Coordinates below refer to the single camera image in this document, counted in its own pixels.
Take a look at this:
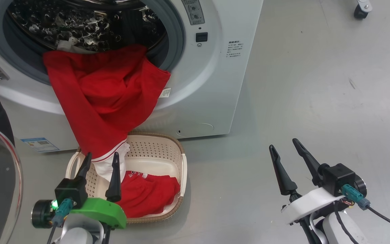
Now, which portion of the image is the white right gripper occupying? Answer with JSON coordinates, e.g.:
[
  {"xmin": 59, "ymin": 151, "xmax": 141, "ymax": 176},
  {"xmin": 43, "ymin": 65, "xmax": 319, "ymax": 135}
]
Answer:
[{"xmin": 269, "ymin": 138, "xmax": 346, "ymax": 226}]

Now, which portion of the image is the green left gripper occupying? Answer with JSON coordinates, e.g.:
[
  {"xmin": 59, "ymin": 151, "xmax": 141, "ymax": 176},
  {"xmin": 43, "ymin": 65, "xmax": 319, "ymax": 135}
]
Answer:
[{"xmin": 70, "ymin": 151, "xmax": 127, "ymax": 229}]

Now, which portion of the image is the red and white garment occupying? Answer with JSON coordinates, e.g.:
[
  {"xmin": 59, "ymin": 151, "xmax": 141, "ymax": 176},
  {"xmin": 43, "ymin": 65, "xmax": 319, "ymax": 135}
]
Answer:
[{"xmin": 43, "ymin": 41, "xmax": 181, "ymax": 218}]

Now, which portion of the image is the cream perforated laundry basket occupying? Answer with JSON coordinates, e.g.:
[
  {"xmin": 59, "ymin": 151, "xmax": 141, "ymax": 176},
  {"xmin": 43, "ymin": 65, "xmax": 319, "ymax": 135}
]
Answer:
[{"xmin": 66, "ymin": 131, "xmax": 188, "ymax": 224}]

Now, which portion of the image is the white front-load washing machine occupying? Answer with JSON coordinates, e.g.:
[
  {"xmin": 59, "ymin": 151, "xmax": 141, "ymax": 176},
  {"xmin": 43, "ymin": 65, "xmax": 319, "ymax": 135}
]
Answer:
[{"xmin": 0, "ymin": 0, "xmax": 264, "ymax": 152}]

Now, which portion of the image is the perforated steel washer drum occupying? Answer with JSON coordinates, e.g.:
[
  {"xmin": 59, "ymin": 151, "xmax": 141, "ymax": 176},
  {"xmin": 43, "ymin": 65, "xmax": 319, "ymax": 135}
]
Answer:
[{"xmin": 5, "ymin": 0, "xmax": 168, "ymax": 55}]

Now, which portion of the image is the blue energy label sticker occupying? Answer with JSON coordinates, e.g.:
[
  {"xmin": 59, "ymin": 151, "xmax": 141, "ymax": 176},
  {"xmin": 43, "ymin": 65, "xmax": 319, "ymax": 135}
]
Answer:
[{"xmin": 20, "ymin": 137, "xmax": 60, "ymax": 153}]

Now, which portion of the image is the round white filter cover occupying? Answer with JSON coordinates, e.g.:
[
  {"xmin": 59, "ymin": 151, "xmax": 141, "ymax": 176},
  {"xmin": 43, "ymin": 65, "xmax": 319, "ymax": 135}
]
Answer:
[{"xmin": 176, "ymin": 123, "xmax": 214, "ymax": 138}]

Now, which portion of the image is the printed text notice sticker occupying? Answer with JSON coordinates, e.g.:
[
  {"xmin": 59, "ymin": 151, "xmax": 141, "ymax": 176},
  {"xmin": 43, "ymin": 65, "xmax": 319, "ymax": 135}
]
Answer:
[{"xmin": 226, "ymin": 40, "xmax": 244, "ymax": 58}]

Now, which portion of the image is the grey warning label sticker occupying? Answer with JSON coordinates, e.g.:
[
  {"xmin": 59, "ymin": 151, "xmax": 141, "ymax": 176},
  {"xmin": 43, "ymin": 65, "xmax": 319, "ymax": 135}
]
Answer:
[{"xmin": 181, "ymin": 0, "xmax": 205, "ymax": 26}]

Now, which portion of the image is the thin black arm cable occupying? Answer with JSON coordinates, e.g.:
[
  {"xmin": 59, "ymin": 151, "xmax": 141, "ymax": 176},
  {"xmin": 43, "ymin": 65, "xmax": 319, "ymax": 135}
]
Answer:
[{"xmin": 333, "ymin": 202, "xmax": 360, "ymax": 244}]

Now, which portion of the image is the metal frame leg with caster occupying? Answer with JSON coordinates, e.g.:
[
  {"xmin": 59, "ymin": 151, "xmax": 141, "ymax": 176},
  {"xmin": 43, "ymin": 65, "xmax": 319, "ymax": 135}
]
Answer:
[{"xmin": 353, "ymin": 0, "xmax": 373, "ymax": 20}]

